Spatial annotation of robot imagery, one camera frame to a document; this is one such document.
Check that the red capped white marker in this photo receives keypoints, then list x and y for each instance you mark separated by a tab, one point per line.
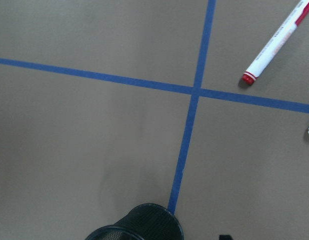
276	42

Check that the black mesh pen cup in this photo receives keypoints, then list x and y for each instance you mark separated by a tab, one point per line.
148	221

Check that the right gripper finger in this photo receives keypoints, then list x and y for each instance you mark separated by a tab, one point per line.
225	237

